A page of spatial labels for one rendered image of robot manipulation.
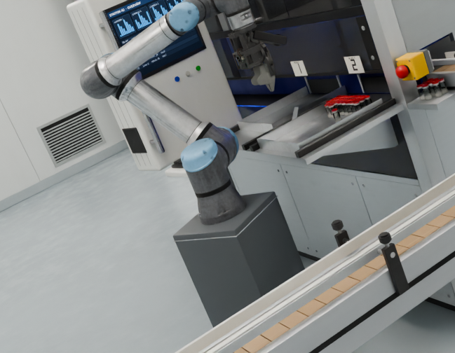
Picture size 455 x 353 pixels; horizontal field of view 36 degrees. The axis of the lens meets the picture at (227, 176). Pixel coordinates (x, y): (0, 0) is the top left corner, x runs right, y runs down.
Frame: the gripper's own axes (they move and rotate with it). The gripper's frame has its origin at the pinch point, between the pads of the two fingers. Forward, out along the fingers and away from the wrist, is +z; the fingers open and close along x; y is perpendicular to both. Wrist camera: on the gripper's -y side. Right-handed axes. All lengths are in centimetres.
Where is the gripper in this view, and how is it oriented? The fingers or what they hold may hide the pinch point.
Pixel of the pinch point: (273, 86)
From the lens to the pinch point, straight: 217.4
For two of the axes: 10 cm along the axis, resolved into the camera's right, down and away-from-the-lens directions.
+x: 4.5, 1.0, -8.9
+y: -8.2, 4.5, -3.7
